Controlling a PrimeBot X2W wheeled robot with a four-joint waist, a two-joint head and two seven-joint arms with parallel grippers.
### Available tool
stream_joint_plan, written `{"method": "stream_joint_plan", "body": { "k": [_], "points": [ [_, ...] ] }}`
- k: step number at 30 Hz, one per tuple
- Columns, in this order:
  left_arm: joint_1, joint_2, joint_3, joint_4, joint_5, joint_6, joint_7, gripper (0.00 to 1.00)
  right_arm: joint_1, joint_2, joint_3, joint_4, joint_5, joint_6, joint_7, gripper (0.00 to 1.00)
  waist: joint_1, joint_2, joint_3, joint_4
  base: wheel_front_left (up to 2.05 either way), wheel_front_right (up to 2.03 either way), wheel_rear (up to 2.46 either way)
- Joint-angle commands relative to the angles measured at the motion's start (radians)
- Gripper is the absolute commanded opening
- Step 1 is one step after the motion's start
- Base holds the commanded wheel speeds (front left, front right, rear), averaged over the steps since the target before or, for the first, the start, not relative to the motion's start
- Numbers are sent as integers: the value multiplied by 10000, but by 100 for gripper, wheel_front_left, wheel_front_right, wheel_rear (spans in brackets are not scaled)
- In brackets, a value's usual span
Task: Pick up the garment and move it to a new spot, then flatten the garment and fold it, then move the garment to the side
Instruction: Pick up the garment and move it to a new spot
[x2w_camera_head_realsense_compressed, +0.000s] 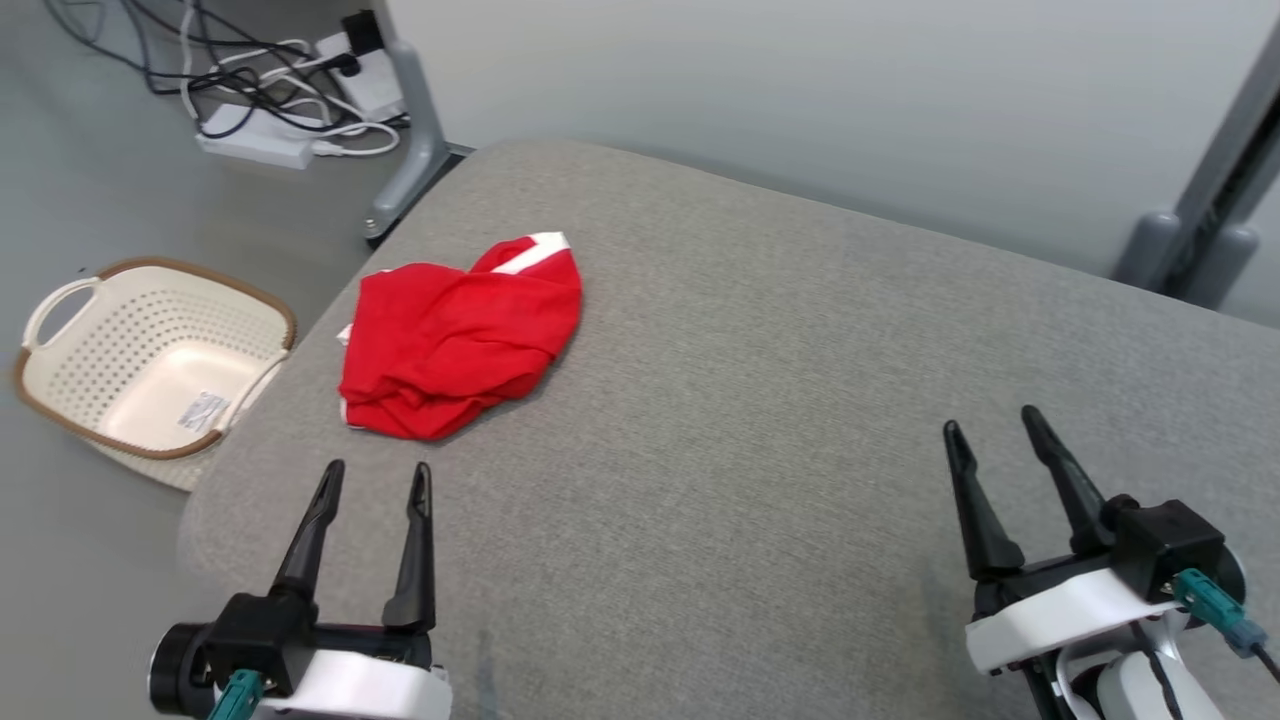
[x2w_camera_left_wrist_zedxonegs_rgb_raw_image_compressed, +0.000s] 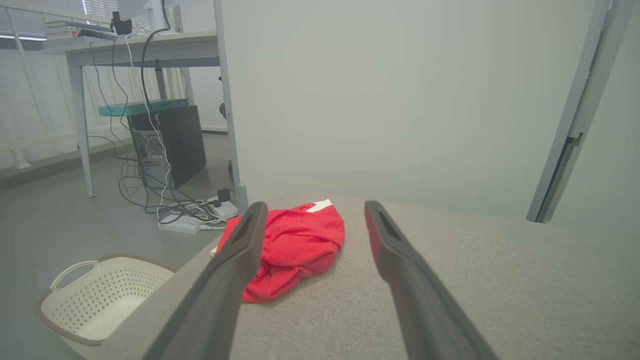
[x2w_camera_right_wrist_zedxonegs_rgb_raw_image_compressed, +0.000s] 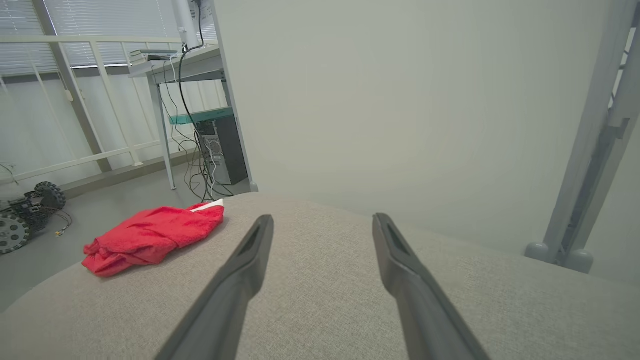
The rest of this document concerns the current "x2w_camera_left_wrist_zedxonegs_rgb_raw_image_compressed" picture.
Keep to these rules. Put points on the stack of books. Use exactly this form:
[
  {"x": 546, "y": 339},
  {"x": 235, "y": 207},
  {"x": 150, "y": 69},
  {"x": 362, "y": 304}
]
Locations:
[{"x": 75, "y": 29}]

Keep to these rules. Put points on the small black desk device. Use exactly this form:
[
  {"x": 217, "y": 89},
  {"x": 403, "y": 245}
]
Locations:
[{"x": 121, "y": 24}]

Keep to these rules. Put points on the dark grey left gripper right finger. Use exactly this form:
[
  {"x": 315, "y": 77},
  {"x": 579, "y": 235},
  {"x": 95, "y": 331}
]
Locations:
[{"x": 415, "y": 300}]

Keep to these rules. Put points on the grey partition end post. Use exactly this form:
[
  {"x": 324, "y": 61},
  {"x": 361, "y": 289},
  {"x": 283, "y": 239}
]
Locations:
[{"x": 227, "y": 100}]

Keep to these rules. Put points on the red shorts with white stripe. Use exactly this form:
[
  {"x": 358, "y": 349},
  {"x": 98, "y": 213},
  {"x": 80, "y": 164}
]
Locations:
[{"x": 300, "y": 245}]

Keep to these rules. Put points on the grey office desk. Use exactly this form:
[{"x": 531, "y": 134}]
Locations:
[{"x": 170, "y": 50}]

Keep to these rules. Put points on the teal flat board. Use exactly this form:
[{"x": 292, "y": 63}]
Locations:
[{"x": 135, "y": 107}]

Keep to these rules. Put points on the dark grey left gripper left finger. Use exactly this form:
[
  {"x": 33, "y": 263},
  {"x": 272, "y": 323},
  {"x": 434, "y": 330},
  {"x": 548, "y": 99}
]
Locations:
[{"x": 225, "y": 290}]

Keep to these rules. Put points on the cream perforated laundry basket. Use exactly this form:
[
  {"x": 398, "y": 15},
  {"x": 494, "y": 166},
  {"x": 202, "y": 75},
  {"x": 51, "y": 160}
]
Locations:
[{"x": 100, "y": 300}]

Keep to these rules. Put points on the white power strip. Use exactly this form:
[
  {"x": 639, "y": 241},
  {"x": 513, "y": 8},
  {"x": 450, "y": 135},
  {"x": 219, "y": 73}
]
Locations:
[
  {"x": 227, "y": 209},
  {"x": 177, "y": 227}
]

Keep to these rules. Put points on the grey partition joint post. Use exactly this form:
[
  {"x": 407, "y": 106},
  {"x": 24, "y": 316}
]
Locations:
[{"x": 580, "y": 110}]

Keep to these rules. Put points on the black computer tower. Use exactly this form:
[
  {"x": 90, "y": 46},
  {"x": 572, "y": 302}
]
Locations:
[{"x": 185, "y": 145}]

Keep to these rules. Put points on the black power adapter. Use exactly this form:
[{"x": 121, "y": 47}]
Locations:
[{"x": 223, "y": 195}]

